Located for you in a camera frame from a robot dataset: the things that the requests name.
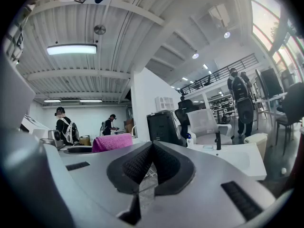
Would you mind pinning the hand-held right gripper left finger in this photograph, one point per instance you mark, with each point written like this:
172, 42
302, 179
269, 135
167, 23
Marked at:
95, 182

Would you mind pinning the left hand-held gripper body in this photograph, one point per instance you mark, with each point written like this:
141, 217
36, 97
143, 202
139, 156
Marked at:
54, 138

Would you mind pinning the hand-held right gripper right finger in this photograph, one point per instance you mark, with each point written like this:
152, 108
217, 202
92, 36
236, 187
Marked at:
202, 193

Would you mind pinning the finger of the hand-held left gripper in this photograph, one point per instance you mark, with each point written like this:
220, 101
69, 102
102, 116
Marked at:
78, 147
78, 152

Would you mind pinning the purple cloth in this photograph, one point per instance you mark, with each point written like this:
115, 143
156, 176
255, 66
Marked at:
111, 142

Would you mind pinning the translucent grey soap dish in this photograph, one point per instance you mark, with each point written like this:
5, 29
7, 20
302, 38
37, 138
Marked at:
208, 147

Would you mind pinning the large white ceramic sink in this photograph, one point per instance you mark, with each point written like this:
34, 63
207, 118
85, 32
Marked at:
237, 158

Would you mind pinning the black faucet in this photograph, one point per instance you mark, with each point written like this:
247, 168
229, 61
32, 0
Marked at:
218, 141

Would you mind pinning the white office chair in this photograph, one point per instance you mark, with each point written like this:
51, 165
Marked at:
206, 125

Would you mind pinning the beige trash bin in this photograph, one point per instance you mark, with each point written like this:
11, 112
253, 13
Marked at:
257, 144

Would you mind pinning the black equipment cabinet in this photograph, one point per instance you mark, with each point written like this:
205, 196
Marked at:
161, 127

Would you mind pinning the small white round object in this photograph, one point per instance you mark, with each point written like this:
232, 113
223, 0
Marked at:
283, 170

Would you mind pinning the rectangular ceiling light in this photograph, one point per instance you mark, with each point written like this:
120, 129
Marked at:
71, 49

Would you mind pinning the white shelf box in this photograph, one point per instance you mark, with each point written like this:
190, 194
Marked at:
164, 103

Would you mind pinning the white desk with metal legs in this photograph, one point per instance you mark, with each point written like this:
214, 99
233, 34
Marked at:
268, 100

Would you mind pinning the round metal ceiling fixture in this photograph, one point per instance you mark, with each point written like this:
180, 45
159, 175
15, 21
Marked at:
99, 29

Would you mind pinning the black monitor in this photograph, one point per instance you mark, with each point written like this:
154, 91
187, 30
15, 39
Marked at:
270, 82

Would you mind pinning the black dining chair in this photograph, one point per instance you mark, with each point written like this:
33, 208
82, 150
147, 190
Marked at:
294, 98

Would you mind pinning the round ceiling spotlight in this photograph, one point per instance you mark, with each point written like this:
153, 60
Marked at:
195, 55
226, 35

